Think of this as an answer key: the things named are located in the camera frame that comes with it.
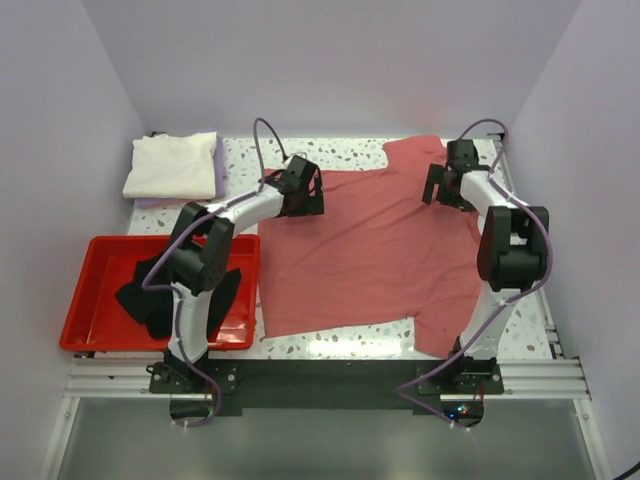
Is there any pink t shirt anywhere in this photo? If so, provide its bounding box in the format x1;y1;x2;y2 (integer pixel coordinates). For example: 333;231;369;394
258;135;481;357

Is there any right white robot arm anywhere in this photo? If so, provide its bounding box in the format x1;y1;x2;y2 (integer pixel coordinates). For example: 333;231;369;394
422;139;552;393

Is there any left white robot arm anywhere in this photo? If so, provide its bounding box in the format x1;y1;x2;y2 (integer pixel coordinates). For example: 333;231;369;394
163;155;324;392

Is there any folded lavender t shirt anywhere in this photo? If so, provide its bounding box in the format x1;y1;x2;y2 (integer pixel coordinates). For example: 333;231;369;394
135;133;229;210

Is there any folded white t shirt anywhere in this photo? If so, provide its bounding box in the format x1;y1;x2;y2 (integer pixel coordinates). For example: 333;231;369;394
122;131;220;200

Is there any black t shirt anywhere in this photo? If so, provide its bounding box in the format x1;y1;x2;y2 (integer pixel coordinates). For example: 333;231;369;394
115;255;242;340

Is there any red plastic bin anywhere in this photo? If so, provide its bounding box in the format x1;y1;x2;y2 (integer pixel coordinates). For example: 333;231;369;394
59;234;260;352

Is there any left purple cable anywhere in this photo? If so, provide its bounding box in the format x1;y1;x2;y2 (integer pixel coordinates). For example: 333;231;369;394
142;117;291;431

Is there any aluminium frame rail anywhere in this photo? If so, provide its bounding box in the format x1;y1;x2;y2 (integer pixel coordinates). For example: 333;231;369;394
64;137;600;469

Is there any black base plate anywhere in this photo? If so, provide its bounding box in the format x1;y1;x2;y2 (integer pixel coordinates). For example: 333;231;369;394
146;357;505;425

